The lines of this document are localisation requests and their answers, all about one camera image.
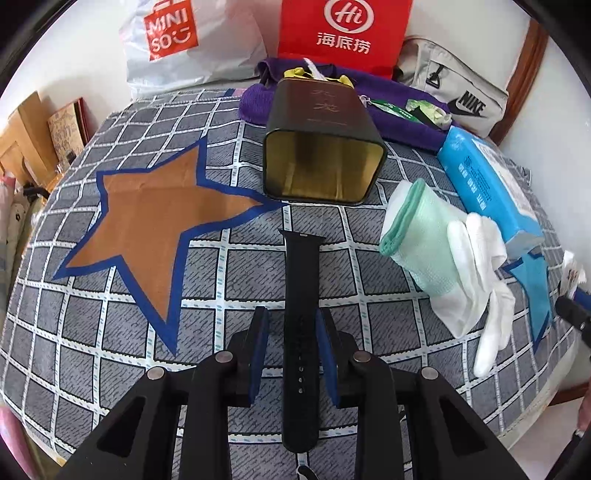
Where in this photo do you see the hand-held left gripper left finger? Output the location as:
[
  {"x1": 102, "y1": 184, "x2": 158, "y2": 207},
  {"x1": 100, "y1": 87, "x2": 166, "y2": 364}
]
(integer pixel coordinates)
[{"x1": 60, "y1": 307, "x2": 271, "y2": 480}]

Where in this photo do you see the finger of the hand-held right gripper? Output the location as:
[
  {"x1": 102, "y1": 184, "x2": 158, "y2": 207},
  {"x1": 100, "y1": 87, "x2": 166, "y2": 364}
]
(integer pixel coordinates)
[{"x1": 554, "y1": 295, "x2": 591, "y2": 340}]

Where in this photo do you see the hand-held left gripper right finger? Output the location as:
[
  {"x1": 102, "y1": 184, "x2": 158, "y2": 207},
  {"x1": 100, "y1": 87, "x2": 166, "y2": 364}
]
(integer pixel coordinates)
[{"x1": 316, "y1": 308, "x2": 522, "y2": 480}]

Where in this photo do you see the black watch strap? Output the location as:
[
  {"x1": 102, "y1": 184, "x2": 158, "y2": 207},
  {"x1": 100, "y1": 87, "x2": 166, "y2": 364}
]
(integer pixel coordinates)
[{"x1": 278, "y1": 229, "x2": 322, "y2": 453}]

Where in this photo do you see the dark green tin box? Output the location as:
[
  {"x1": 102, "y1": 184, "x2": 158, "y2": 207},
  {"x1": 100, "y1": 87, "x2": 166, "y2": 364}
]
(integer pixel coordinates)
[{"x1": 262, "y1": 78, "x2": 386, "y2": 205}]

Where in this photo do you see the green wipe packet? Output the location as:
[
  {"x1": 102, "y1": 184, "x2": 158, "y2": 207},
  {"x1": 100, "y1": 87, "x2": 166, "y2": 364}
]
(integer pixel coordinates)
[{"x1": 369, "y1": 98, "x2": 416, "y2": 121}]

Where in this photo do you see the blue star paper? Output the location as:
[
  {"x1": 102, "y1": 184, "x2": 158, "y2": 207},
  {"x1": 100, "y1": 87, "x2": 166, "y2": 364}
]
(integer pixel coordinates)
[{"x1": 501, "y1": 249, "x2": 555, "y2": 354}]

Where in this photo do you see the white glove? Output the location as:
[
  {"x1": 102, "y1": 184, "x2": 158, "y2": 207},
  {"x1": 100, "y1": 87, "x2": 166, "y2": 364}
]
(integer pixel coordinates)
[{"x1": 397, "y1": 181, "x2": 515, "y2": 377}]

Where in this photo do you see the mint green glove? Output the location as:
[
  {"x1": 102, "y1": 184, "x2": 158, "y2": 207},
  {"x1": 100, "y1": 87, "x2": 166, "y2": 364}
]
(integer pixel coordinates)
[{"x1": 379, "y1": 179, "x2": 462, "y2": 298}]

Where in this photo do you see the blue tissue pack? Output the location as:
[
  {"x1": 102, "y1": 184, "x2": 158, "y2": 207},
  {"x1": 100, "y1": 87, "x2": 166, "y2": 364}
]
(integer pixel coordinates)
[{"x1": 436, "y1": 127, "x2": 546, "y2": 257}]

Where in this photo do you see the grey checkered cloth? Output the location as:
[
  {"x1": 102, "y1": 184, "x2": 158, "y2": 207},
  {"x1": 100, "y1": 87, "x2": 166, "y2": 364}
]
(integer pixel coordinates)
[{"x1": 0, "y1": 85, "x2": 583, "y2": 480}]

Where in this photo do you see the orange star paper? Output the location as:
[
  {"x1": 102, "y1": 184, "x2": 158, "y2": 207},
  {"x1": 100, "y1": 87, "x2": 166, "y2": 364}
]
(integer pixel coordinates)
[{"x1": 53, "y1": 138, "x2": 282, "y2": 356}]

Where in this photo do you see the purple towel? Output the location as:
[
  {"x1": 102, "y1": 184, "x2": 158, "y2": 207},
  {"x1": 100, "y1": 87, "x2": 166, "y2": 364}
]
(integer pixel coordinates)
[{"x1": 238, "y1": 58, "x2": 451, "y2": 153}]

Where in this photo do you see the small green tissue packet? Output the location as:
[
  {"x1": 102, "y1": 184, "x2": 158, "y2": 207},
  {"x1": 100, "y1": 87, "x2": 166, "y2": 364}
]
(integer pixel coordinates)
[{"x1": 409, "y1": 99, "x2": 455, "y2": 130}]

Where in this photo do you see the floral pillow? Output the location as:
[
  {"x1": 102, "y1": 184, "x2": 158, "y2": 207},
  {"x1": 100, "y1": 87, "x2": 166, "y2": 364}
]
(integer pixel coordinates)
[{"x1": 0, "y1": 171, "x2": 28, "y2": 287}]

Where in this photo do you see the illustrated book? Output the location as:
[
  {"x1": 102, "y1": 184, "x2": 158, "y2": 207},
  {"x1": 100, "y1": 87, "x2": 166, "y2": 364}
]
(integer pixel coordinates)
[{"x1": 46, "y1": 98, "x2": 90, "y2": 167}]

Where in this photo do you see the white plastic shopping bag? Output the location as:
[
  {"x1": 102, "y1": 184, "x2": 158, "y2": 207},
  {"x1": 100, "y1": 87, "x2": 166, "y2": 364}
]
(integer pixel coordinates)
[{"x1": 119, "y1": 0, "x2": 269, "y2": 100}]

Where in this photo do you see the wooden headboard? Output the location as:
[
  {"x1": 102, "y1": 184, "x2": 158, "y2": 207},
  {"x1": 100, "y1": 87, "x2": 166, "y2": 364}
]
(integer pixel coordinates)
[{"x1": 0, "y1": 91, "x2": 51, "y2": 185}]

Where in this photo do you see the red paper bag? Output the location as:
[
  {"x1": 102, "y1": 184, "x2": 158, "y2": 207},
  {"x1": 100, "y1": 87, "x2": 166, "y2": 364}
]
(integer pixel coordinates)
[{"x1": 277, "y1": 0, "x2": 413, "y2": 80}]

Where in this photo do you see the curved wooden frame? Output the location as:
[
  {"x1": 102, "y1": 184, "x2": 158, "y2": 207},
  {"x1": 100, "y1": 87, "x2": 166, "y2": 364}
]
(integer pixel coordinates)
[{"x1": 489, "y1": 21, "x2": 550, "y2": 144}]

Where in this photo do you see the grey drawstring bag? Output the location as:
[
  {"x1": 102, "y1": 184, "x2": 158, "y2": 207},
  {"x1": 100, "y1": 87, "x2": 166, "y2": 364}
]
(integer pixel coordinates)
[{"x1": 394, "y1": 38, "x2": 509, "y2": 138}]

